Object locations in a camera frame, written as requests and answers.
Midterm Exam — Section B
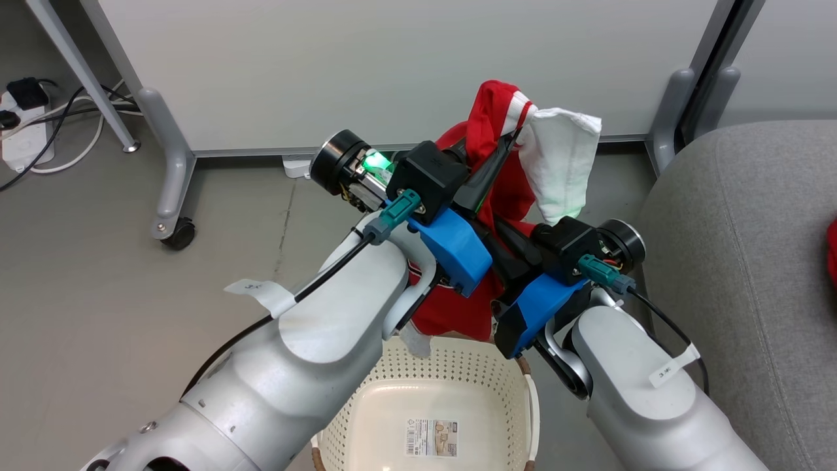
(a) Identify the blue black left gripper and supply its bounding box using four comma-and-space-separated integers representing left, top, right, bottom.
309, 130, 522, 298

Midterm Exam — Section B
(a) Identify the red cloth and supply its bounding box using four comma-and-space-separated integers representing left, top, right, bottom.
825, 219, 837, 288

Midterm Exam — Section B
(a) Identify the arm black cable teal plug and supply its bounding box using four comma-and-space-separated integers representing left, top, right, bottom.
180, 190, 422, 396
577, 255, 712, 396

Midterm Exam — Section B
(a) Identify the short grey partition foot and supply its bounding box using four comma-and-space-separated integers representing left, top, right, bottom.
646, 67, 695, 176
693, 65, 742, 141

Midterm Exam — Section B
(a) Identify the cream perforated laundry basket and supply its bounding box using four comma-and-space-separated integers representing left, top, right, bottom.
311, 334, 540, 471

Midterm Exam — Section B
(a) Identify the thin black floor cable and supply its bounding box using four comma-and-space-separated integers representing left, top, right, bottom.
0, 78, 138, 192

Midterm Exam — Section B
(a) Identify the grey fabric sofa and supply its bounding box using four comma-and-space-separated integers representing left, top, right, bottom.
638, 120, 837, 471

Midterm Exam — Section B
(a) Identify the grey metal table leg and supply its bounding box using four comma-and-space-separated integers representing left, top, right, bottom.
26, 0, 141, 153

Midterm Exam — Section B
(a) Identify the right arm black cable teal plug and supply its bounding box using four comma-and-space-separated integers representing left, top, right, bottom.
577, 255, 712, 396

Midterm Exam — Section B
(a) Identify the left arm black cable teal plug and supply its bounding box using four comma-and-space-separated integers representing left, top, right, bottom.
180, 190, 422, 396

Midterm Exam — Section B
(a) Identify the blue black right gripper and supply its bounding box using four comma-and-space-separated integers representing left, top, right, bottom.
487, 219, 647, 359

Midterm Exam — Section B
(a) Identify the large black plug adapter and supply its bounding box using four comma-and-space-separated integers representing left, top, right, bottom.
5, 77, 50, 111

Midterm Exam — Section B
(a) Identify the long white floor cable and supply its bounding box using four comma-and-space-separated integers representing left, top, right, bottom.
29, 78, 141, 174

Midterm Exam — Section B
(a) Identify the black caster wheel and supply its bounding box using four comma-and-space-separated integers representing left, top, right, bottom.
160, 217, 197, 251

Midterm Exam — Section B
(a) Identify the red and white jersey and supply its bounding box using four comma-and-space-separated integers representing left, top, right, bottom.
399, 80, 602, 357

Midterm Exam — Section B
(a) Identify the white power strip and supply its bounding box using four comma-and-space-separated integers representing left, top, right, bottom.
0, 88, 54, 173

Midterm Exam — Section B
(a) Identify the narrow white partition panel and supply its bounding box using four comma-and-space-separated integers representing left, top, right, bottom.
719, 0, 837, 128

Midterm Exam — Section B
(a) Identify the wide white partition panel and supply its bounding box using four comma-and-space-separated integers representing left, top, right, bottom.
78, 0, 746, 159

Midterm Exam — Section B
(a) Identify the long grey partition foot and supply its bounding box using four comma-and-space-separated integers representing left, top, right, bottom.
136, 88, 197, 241

